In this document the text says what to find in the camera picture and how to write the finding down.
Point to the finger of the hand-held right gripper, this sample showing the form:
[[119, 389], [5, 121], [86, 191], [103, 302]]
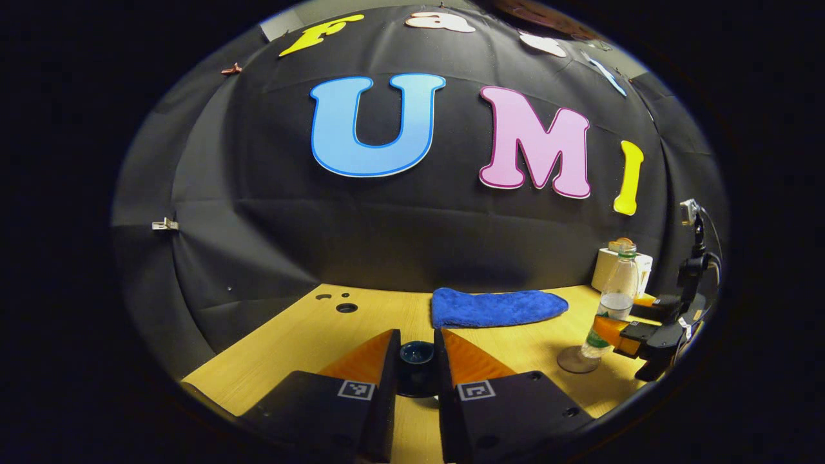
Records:
[[612, 332], [657, 304]]

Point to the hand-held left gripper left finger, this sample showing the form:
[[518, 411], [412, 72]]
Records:
[[390, 399]]

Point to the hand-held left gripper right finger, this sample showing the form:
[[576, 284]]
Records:
[[445, 399]]

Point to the clear plastic water bottle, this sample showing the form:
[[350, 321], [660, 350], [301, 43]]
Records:
[[615, 303]]

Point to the round brown coaster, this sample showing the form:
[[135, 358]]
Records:
[[570, 364]]

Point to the teal teacup lid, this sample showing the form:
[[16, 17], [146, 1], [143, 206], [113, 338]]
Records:
[[416, 353]]

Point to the white toaster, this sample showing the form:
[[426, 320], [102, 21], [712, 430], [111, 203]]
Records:
[[602, 267]]

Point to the blue towel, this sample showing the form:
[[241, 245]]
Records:
[[496, 308]]

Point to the black backdrop cloth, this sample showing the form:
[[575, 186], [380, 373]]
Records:
[[387, 212]]

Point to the white clip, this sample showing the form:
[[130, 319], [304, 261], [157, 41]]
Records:
[[165, 225]]

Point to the pink clip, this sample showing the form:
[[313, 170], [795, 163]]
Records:
[[231, 68]]

